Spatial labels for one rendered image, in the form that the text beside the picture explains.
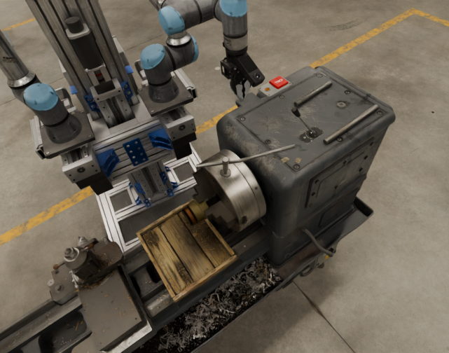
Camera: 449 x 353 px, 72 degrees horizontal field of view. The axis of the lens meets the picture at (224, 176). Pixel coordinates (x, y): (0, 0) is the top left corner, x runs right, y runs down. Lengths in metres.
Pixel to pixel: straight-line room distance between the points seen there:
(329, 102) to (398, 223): 1.45
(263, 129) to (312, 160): 0.23
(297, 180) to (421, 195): 1.83
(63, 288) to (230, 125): 0.94
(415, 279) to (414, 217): 0.47
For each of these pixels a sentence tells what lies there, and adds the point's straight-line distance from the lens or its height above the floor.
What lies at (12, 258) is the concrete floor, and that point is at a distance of 2.95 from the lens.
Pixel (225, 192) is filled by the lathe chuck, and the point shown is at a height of 1.21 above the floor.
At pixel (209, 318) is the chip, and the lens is 1.59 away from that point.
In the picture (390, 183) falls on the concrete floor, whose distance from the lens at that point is 2.79.
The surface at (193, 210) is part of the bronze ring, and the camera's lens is 1.18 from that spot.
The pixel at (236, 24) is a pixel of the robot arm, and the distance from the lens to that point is 0.99.
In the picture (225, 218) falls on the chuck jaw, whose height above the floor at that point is 1.11.
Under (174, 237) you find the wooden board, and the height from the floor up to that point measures 0.88.
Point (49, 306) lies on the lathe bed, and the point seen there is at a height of 0.85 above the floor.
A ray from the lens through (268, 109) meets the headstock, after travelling 1.30.
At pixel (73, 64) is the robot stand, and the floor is 1.38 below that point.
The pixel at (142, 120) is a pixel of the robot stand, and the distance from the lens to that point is 1.65.
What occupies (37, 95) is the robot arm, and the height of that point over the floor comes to 1.39.
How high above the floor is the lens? 2.12
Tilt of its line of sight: 53 degrees down
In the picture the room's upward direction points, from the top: 9 degrees counter-clockwise
